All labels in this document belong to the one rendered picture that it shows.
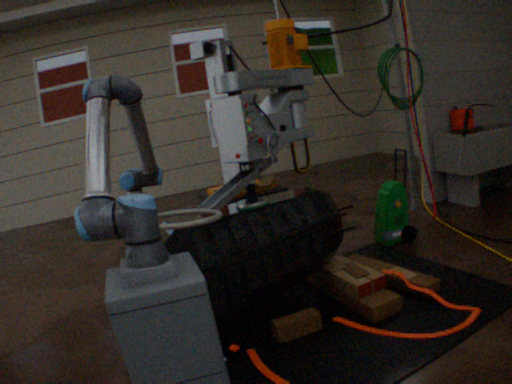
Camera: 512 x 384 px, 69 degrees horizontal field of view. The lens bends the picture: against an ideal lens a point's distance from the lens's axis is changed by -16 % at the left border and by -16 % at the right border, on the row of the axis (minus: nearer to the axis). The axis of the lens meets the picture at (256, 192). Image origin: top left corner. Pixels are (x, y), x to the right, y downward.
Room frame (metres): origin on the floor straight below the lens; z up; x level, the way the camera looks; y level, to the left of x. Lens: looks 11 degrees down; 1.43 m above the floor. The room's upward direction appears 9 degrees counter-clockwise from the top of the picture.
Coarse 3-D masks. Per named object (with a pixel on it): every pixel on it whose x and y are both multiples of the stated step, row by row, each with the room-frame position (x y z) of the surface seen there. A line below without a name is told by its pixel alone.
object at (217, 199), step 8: (256, 160) 2.98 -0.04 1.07; (264, 160) 2.96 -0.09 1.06; (256, 168) 2.79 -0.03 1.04; (264, 168) 2.86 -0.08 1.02; (240, 176) 2.83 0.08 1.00; (248, 176) 2.72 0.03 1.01; (256, 176) 2.78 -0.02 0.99; (224, 184) 2.71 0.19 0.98; (232, 184) 2.76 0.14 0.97; (240, 184) 2.65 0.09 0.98; (248, 184) 2.71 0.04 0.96; (216, 192) 2.64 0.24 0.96; (224, 192) 2.70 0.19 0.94; (232, 192) 2.59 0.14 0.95; (208, 200) 2.58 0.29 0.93; (216, 200) 2.62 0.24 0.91; (224, 200) 2.53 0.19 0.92; (216, 208) 2.47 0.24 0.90
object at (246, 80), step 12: (228, 72) 2.69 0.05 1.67; (240, 72) 2.71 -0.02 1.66; (252, 72) 2.80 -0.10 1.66; (264, 72) 2.90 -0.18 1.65; (276, 72) 3.01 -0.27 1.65; (288, 72) 3.13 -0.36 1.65; (300, 72) 3.23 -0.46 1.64; (312, 72) 3.37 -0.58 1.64; (216, 84) 2.74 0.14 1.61; (228, 84) 2.69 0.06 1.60; (240, 84) 2.71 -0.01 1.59; (252, 84) 2.79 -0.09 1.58; (264, 84) 2.89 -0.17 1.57; (276, 84) 2.99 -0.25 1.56; (288, 84) 3.12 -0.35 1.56; (300, 84) 3.22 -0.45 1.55; (228, 96) 2.80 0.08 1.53
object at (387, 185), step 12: (396, 156) 3.95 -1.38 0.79; (396, 180) 3.85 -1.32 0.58; (384, 192) 3.81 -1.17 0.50; (396, 192) 3.71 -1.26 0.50; (384, 204) 3.75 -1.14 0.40; (396, 204) 3.68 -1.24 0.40; (384, 216) 3.73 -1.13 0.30; (396, 216) 3.71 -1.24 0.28; (408, 216) 3.76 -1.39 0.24; (384, 228) 3.72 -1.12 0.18; (396, 228) 3.71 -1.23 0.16; (408, 228) 3.68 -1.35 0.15; (384, 240) 3.70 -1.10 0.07; (396, 240) 3.71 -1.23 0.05; (408, 240) 3.68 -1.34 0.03
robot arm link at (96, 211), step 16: (96, 80) 1.87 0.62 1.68; (96, 96) 1.82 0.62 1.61; (112, 96) 1.87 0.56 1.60; (96, 112) 1.79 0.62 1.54; (96, 128) 1.76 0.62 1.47; (96, 144) 1.73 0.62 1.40; (96, 160) 1.70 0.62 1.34; (96, 176) 1.67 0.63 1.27; (96, 192) 1.63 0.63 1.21; (80, 208) 1.61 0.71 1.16; (96, 208) 1.59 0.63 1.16; (80, 224) 1.56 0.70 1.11; (96, 224) 1.56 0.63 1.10; (96, 240) 1.60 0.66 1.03
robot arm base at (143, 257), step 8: (152, 240) 1.58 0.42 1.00; (160, 240) 1.63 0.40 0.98; (128, 248) 1.58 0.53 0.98; (136, 248) 1.56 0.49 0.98; (144, 248) 1.56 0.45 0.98; (152, 248) 1.57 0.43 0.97; (160, 248) 1.60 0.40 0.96; (128, 256) 1.57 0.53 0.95; (136, 256) 1.55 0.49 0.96; (144, 256) 1.55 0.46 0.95; (152, 256) 1.56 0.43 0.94; (160, 256) 1.59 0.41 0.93; (168, 256) 1.63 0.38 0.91; (128, 264) 1.56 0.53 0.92; (136, 264) 1.54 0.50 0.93; (144, 264) 1.54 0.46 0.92; (152, 264) 1.55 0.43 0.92
